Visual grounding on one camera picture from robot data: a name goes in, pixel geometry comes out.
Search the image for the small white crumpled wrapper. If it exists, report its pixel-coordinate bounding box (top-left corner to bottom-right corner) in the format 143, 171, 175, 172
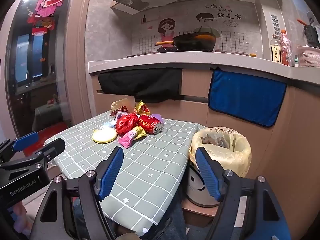
100, 120, 116, 129

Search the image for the black wok with orange handle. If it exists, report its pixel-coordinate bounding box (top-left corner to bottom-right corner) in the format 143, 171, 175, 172
155, 31, 216, 51

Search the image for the black hanging cloth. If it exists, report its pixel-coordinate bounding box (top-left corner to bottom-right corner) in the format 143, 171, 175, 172
98, 68, 182, 103

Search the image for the yellow round lid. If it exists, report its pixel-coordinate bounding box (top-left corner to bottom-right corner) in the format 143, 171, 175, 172
92, 128, 117, 144

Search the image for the yellow wafer snack wrapper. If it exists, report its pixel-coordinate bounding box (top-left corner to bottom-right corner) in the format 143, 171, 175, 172
135, 101, 151, 115

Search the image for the black utensil holder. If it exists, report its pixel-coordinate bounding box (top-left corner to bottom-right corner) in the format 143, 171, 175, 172
297, 11, 319, 48

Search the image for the pink panda snack wrapper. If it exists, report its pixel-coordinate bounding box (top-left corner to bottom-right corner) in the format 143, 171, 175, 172
118, 126, 146, 148

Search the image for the green checked tablecloth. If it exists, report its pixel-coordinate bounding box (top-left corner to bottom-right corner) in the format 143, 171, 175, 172
44, 110, 202, 237

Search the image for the trash bin with yellow bag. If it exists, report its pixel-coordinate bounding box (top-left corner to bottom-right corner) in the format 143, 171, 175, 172
185, 127, 252, 207

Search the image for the blue hanging towel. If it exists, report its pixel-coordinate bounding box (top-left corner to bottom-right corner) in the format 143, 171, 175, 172
208, 68, 287, 128

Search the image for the red plastic wrapper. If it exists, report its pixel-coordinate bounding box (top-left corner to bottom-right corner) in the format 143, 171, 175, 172
116, 113, 138, 137

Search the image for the oil bottle with yellow label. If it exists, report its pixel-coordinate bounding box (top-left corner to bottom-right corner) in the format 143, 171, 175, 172
270, 34, 281, 63

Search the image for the white stone countertop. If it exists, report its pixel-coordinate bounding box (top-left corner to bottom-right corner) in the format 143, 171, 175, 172
88, 51, 319, 85

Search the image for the glass sliding door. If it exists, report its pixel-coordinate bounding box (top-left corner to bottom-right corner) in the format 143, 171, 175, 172
4, 0, 71, 137

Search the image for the brown paper snack bag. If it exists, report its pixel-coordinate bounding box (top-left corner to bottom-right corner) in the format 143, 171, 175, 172
110, 98, 134, 117

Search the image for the pink dish basket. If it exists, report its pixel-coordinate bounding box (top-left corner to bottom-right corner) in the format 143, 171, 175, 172
297, 46, 320, 67

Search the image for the red floor mat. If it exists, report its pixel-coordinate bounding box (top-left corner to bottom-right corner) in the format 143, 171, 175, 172
23, 122, 67, 157

